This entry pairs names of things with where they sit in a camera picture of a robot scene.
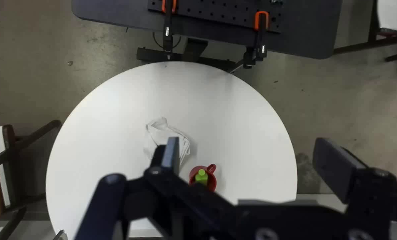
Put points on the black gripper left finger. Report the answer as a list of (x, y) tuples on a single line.
[(168, 154)]

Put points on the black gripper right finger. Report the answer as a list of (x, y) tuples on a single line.
[(336, 165)]

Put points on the clear plastic cup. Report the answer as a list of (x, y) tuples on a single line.
[(156, 131)]

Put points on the green ball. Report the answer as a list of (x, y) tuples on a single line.
[(201, 177)]

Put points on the red cup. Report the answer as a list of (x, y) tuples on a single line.
[(209, 181)]

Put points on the black metal stand base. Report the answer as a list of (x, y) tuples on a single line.
[(193, 51)]

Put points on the dark perforated robot table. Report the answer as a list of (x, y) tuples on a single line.
[(305, 22)]

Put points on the wooden chair with white panels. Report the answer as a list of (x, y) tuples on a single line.
[(12, 142)]

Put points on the black frame chair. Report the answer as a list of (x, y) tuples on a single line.
[(386, 35)]

